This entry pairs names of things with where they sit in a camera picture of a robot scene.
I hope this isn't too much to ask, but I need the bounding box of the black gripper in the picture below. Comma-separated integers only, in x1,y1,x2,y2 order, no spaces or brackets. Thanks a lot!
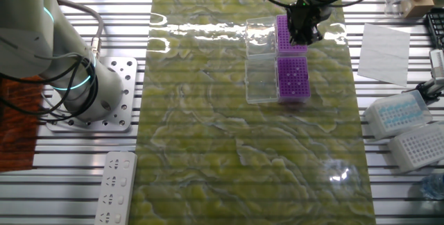
287,4,325,45

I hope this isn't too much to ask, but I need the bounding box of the blue pipette tip box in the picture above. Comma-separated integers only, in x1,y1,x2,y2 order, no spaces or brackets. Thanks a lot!
362,89,434,141

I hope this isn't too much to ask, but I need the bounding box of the white pipette tip box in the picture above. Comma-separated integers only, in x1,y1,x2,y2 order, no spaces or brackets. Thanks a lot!
387,122,444,174

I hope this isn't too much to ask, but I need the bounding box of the white paper sheet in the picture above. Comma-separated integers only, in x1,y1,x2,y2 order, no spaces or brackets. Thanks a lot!
357,22,412,88

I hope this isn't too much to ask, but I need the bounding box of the clear plastic cup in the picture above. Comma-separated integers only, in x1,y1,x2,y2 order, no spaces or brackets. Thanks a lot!
383,0,407,18

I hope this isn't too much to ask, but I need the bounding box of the small brown box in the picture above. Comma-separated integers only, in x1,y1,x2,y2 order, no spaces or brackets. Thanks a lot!
402,0,436,19

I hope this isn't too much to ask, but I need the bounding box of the black keyboard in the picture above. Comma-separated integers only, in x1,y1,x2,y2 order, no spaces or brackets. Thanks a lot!
425,8,444,49

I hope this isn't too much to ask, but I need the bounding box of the green marble pattern mat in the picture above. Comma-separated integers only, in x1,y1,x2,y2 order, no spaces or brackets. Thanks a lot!
128,0,377,225

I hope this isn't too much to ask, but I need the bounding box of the blue cap water bottle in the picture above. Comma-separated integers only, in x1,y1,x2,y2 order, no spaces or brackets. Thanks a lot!
420,172,444,201

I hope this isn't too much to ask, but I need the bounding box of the white power strip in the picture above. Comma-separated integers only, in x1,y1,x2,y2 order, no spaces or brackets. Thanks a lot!
94,151,138,225

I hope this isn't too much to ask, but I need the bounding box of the reddish brown wooden board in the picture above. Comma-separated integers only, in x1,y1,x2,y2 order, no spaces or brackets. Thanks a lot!
0,75,46,174

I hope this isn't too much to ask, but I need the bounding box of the black camera clamp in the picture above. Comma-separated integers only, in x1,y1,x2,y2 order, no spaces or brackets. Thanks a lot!
414,77,444,101

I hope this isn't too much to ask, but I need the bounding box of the small grey camera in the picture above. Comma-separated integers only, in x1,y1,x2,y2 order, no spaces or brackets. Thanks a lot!
429,49,444,80

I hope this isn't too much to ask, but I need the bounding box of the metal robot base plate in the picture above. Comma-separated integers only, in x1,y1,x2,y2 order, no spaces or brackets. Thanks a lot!
44,56,139,134

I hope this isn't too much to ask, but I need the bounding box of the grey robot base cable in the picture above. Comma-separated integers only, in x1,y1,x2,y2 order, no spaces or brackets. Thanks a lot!
57,0,105,61

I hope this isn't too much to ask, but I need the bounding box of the black base cable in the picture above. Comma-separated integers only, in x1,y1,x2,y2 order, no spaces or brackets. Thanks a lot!
0,53,100,125

